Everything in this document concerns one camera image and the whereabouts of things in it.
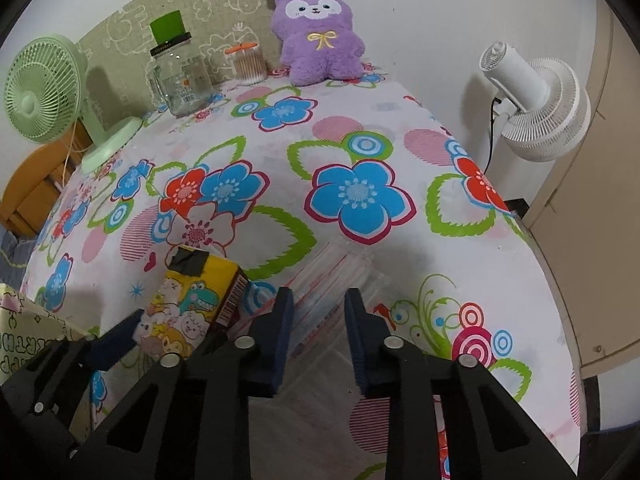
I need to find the floral tablecloth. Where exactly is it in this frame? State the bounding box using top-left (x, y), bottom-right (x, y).
top-left (25, 62), bottom-right (586, 480)

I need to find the glass jar mug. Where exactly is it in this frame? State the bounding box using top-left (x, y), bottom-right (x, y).
top-left (147, 32), bottom-right (213, 117)

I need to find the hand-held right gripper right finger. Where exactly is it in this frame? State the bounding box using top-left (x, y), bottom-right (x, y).
top-left (344, 287), bottom-right (578, 480)

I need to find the purple plush toy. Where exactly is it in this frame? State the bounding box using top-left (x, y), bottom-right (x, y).
top-left (271, 0), bottom-right (367, 86)

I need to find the clear striped plastic pack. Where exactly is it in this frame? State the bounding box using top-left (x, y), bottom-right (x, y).
top-left (285, 242), bottom-right (389, 361)

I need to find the green desk fan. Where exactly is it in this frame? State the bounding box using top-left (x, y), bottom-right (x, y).
top-left (4, 35), bottom-right (143, 173)

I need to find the black fan cable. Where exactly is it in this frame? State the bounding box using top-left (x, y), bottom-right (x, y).
top-left (484, 95), bottom-right (502, 176)

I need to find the green cylinder cup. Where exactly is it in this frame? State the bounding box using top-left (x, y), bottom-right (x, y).
top-left (150, 10), bottom-right (189, 49)

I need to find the green cartoon print board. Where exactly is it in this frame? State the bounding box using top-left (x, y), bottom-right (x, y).
top-left (77, 0), bottom-right (280, 111)

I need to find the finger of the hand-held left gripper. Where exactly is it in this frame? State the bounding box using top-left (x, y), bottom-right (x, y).
top-left (0, 309), bottom-right (145, 461)

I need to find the wooden bed headboard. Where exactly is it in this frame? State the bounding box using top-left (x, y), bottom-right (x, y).
top-left (0, 137), bottom-right (82, 237)

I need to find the beige wardrobe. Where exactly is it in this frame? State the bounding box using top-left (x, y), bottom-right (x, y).
top-left (520, 7), bottom-right (640, 378)

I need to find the white fan cable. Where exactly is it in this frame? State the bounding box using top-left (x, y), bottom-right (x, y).
top-left (61, 121), bottom-right (82, 188)

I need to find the yellow cartoon tissue pack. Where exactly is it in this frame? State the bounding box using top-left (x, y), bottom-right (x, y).
top-left (132, 246), bottom-right (247, 361)

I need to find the white clip fan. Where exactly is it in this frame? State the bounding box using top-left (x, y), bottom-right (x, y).
top-left (479, 41), bottom-right (592, 162)

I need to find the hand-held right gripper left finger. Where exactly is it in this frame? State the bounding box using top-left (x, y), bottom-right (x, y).
top-left (75, 286), bottom-right (297, 480)

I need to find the yellow cartoon box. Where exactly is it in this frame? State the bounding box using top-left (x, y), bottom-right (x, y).
top-left (0, 282), bottom-right (92, 386)

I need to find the grey plaid pillow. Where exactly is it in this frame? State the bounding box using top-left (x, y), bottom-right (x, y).
top-left (0, 227), bottom-right (38, 286)

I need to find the cotton swab jar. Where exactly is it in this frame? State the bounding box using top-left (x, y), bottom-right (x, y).
top-left (225, 42), bottom-right (269, 85)

